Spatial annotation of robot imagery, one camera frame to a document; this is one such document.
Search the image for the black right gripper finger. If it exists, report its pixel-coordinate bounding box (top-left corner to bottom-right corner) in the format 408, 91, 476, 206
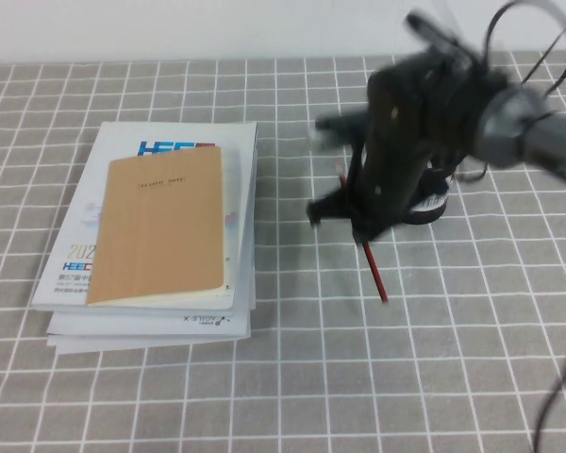
307, 188, 359, 228
313, 110, 372, 148

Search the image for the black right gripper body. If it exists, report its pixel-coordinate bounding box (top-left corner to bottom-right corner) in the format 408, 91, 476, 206
351, 55, 478, 243

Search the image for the red pencil with eraser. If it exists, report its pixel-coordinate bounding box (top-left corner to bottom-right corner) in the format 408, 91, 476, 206
334, 162, 391, 306

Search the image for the black mesh pen holder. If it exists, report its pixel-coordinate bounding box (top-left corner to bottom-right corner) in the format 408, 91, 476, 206
403, 159, 453, 227

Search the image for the brown kraft notebook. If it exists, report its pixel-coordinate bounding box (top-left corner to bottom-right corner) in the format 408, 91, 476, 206
85, 144, 226, 307

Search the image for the grey checked tablecloth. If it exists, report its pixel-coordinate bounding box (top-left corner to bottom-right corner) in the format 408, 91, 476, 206
0, 49, 566, 453

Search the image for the white HEEC catalogue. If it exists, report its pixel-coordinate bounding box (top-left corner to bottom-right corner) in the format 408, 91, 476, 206
30, 121, 258, 317

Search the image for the white AgileX brochure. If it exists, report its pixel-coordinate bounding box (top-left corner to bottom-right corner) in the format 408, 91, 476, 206
46, 197, 258, 339

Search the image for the plain white booklet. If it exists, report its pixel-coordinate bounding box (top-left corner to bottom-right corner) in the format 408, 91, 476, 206
46, 331, 251, 356

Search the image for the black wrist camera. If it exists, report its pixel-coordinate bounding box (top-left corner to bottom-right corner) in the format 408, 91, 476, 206
403, 11, 482, 67

